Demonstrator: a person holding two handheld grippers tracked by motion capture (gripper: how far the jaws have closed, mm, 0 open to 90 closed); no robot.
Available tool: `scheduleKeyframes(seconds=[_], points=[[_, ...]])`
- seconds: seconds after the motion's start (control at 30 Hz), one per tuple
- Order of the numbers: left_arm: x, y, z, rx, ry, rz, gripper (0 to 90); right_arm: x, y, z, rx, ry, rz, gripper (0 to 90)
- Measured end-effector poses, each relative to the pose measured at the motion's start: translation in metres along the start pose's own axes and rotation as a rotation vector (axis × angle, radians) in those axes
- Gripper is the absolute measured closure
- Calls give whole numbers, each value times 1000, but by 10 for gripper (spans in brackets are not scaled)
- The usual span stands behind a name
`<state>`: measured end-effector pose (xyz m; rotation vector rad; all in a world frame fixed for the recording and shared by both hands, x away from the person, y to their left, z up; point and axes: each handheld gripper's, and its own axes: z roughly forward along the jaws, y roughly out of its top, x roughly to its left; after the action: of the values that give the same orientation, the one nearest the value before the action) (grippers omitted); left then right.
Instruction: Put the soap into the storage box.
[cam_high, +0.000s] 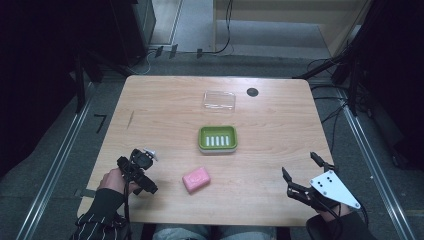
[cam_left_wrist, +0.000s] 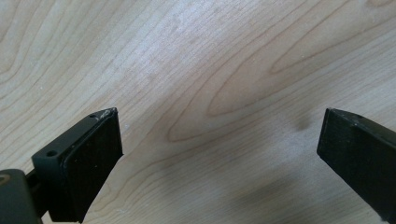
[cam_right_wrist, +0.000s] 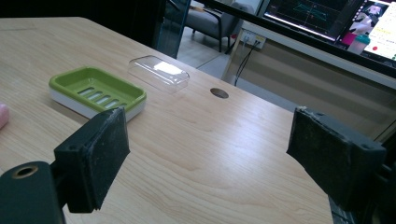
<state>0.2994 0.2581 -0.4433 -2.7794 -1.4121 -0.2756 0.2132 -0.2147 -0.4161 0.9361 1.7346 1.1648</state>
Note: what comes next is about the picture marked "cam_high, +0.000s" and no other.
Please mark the person's left hand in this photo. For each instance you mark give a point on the person's left hand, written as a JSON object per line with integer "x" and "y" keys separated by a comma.
{"x": 113, "y": 181}

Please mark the clear plastic lid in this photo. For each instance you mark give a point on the clear plastic lid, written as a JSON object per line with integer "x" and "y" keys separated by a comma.
{"x": 219, "y": 101}

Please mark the green soap dish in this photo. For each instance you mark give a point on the green soap dish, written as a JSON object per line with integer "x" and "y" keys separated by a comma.
{"x": 217, "y": 140}

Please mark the black power plug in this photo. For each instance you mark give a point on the black power plug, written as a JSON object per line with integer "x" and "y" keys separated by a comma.
{"x": 173, "y": 51}
{"x": 159, "y": 51}

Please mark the black metal stand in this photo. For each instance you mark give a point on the black metal stand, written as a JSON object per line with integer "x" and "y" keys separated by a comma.
{"x": 80, "y": 83}
{"x": 346, "y": 66}

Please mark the pink soap bar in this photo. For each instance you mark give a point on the pink soap bar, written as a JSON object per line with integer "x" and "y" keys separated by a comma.
{"x": 196, "y": 179}

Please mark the black cabinet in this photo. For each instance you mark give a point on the black cabinet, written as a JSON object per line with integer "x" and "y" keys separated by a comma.
{"x": 133, "y": 30}

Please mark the black round table grommet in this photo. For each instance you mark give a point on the black round table grommet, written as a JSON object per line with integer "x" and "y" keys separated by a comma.
{"x": 252, "y": 92}

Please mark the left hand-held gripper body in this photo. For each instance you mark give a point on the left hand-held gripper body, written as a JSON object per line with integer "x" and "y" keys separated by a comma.
{"x": 141, "y": 161}

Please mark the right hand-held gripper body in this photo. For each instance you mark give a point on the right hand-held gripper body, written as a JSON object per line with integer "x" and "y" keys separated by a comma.
{"x": 331, "y": 190}

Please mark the dark curtain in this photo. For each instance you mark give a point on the dark curtain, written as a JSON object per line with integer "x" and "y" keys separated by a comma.
{"x": 396, "y": 66}
{"x": 33, "y": 66}

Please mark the metal floor rail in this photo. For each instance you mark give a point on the metal floor rail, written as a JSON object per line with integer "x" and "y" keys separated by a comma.
{"x": 53, "y": 166}
{"x": 376, "y": 173}

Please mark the person's right hand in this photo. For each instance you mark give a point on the person's right hand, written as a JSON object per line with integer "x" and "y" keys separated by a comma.
{"x": 335, "y": 211}

